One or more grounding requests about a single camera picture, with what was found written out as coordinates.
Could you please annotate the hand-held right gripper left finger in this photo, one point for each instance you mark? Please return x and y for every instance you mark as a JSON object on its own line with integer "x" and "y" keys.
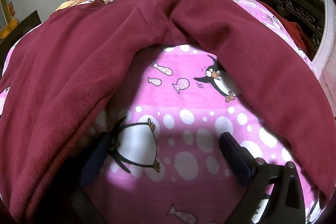
{"x": 95, "y": 158}

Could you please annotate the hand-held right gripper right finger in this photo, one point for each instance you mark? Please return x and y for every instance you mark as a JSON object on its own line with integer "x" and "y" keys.
{"x": 236, "y": 158}

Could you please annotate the maroon sweatshirt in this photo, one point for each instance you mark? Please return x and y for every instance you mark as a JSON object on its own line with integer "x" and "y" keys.
{"x": 78, "y": 69}

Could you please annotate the pink penguin print bed sheet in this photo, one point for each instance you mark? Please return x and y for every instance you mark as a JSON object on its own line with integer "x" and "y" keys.
{"x": 183, "y": 98}

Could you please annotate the pale pink fabric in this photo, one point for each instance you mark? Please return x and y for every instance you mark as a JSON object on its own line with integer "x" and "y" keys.
{"x": 326, "y": 56}

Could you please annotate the red blanket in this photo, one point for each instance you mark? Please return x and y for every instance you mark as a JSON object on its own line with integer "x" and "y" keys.
{"x": 296, "y": 32}

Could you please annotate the dark wooden furniture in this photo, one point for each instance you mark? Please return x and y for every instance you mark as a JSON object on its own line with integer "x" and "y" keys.
{"x": 29, "y": 23}

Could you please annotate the yellow plastic crate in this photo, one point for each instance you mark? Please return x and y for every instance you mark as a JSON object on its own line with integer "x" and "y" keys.
{"x": 9, "y": 28}

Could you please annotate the red paper wall sticker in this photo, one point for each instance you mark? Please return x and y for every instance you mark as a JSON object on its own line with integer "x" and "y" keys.
{"x": 11, "y": 8}

